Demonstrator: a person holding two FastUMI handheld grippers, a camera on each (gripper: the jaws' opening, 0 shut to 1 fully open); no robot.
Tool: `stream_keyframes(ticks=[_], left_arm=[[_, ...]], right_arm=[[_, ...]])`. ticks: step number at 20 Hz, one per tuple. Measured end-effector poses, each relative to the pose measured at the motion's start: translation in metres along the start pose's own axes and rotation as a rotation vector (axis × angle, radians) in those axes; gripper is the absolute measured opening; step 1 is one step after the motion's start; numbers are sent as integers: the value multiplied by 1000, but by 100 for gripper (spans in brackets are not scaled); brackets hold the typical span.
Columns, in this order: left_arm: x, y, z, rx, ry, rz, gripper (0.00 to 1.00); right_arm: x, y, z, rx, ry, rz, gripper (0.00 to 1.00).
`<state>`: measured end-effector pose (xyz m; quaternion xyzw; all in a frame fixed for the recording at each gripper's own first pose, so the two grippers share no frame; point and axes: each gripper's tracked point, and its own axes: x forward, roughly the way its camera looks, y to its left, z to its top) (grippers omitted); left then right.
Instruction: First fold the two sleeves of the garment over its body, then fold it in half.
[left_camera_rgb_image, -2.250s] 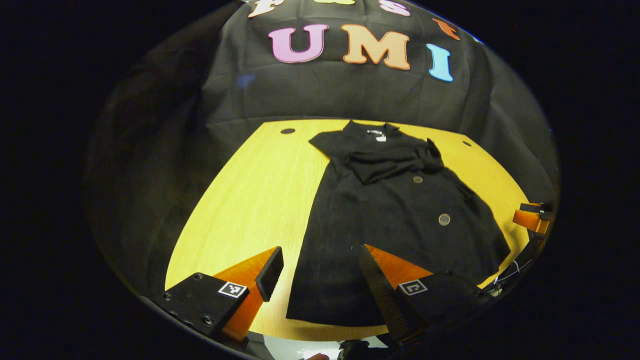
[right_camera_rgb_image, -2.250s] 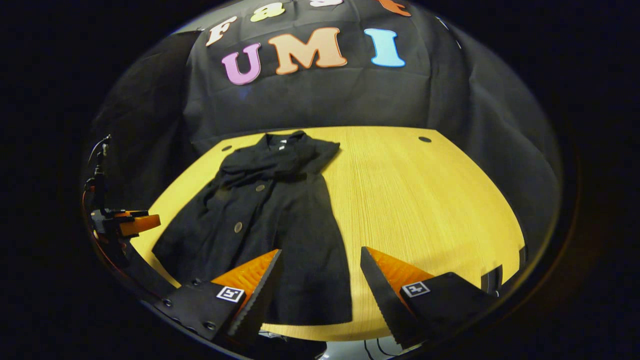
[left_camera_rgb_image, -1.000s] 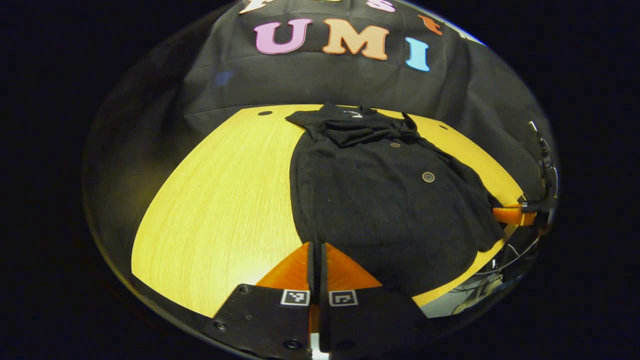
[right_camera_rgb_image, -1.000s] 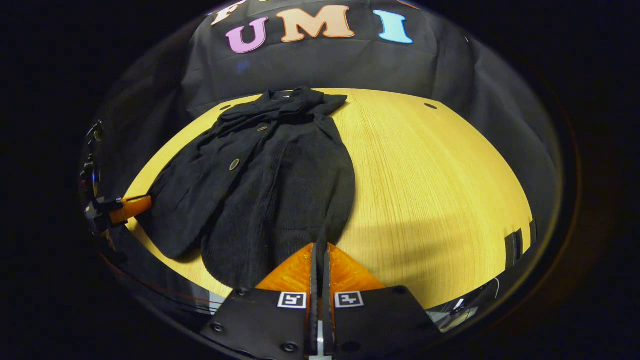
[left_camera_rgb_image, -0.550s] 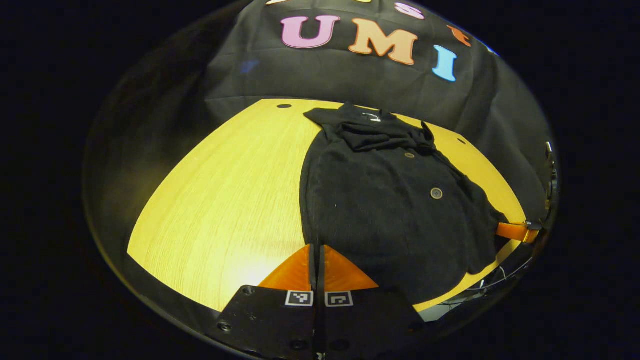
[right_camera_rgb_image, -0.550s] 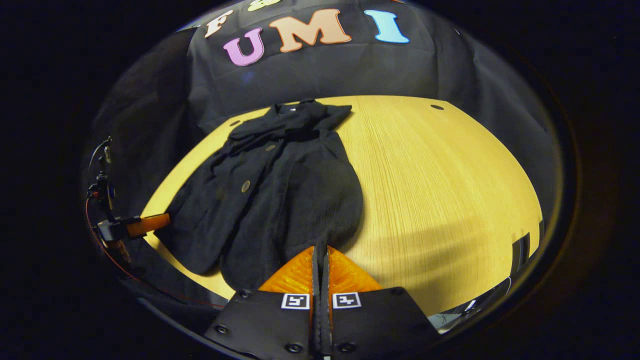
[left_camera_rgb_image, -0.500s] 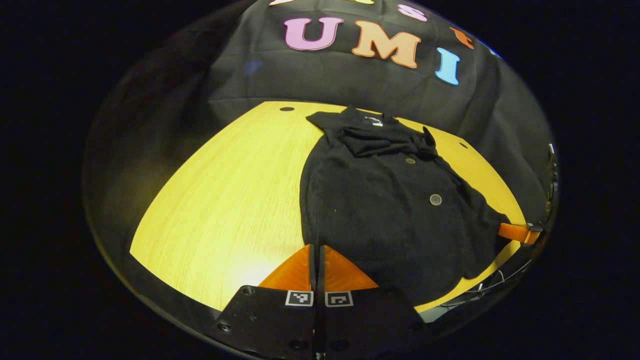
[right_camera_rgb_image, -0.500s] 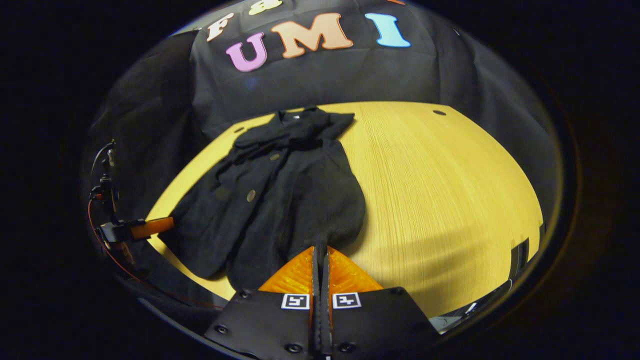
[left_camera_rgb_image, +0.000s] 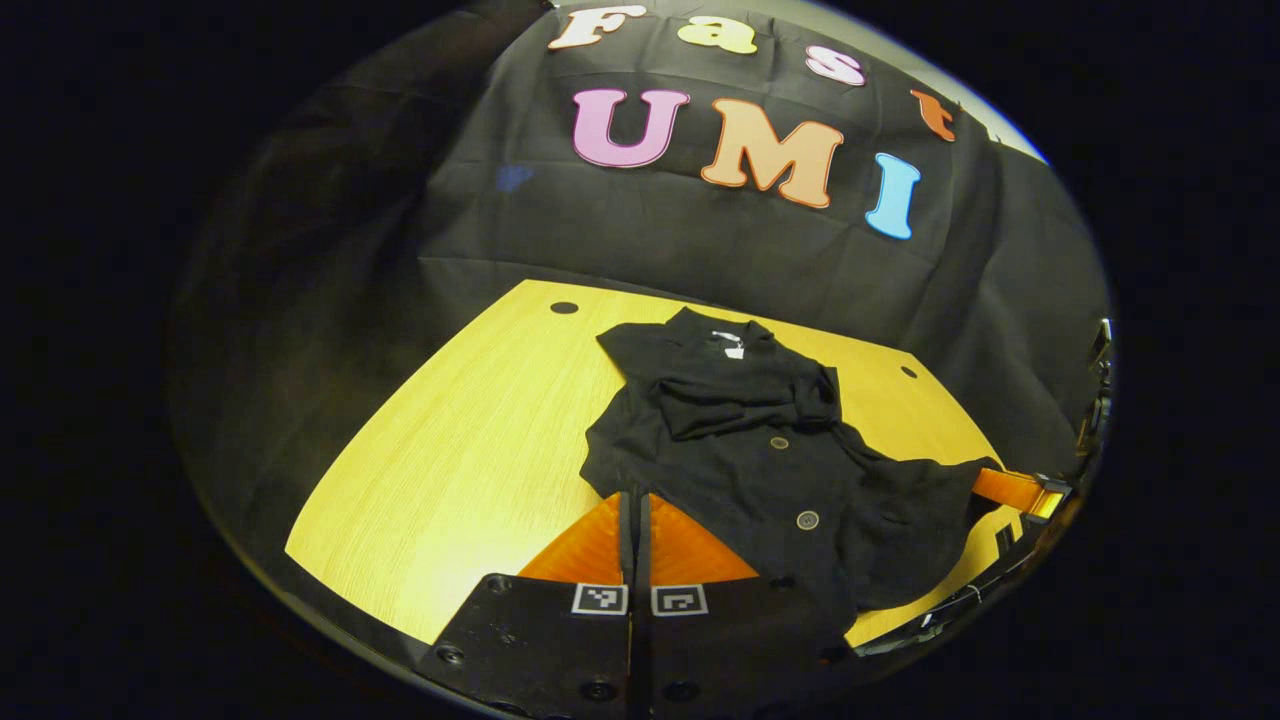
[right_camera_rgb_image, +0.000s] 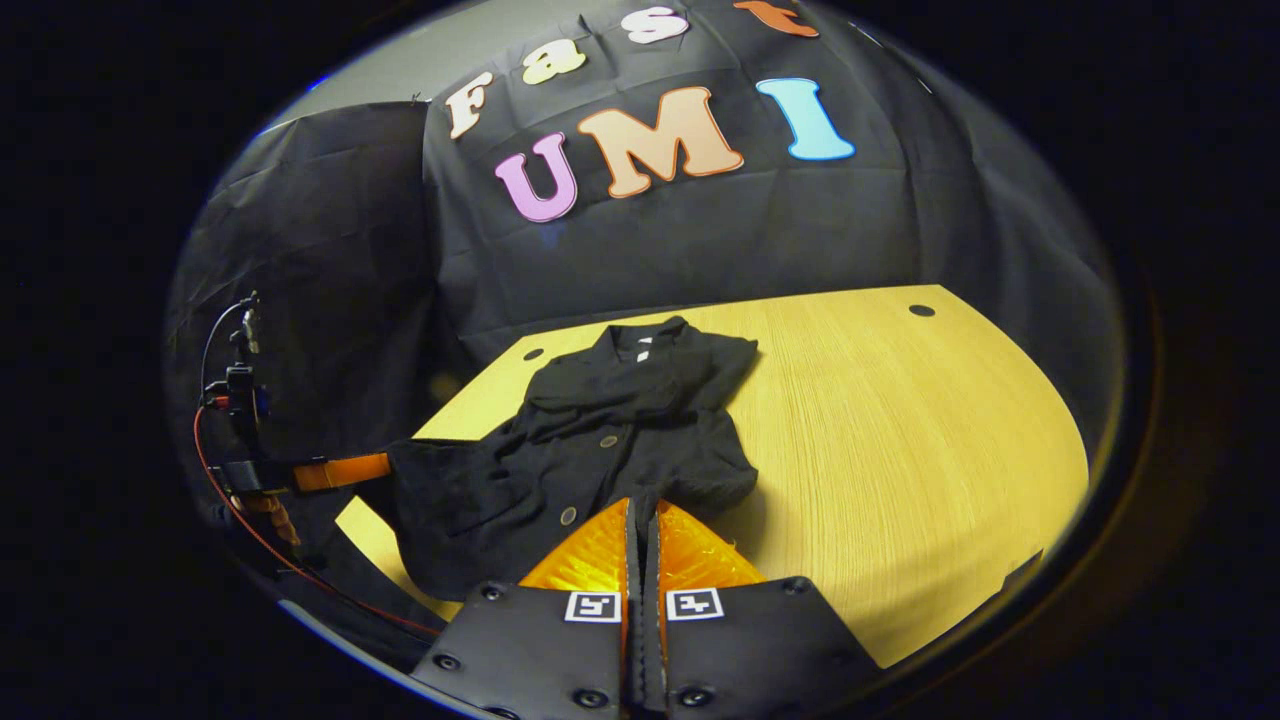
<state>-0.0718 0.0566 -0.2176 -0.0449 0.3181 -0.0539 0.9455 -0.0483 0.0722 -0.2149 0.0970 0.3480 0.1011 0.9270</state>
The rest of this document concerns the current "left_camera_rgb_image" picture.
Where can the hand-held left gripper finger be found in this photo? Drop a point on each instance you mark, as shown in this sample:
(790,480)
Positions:
(627,545)
(643,545)

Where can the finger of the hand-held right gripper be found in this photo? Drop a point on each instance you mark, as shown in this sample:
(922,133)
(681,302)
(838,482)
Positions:
(1015,490)

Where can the black backdrop cloth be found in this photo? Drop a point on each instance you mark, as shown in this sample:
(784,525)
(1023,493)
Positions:
(700,230)

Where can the black button-up shirt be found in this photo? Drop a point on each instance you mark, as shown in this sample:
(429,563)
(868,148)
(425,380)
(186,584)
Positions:
(740,460)

